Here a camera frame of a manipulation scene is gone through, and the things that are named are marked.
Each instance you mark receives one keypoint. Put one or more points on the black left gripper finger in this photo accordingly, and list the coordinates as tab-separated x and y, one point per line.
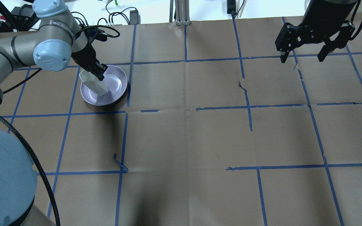
100	74

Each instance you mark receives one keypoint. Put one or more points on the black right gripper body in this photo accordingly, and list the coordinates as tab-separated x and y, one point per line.
320	22

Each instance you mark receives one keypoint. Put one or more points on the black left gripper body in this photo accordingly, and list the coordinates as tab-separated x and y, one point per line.
82	56

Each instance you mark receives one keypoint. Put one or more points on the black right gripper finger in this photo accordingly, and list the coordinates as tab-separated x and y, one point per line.
325	50
284	55

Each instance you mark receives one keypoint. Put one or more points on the white faceted cup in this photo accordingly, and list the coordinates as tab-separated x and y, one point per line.
91	84

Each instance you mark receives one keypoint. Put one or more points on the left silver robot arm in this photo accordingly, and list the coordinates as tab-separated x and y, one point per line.
58	40

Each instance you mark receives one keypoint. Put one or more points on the lavender plate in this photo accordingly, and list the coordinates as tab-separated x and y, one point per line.
117	81

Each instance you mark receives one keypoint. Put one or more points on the black power adapter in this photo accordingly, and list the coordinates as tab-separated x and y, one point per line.
134	17

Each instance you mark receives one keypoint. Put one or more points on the aluminium frame post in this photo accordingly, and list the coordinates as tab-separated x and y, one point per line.
179	12

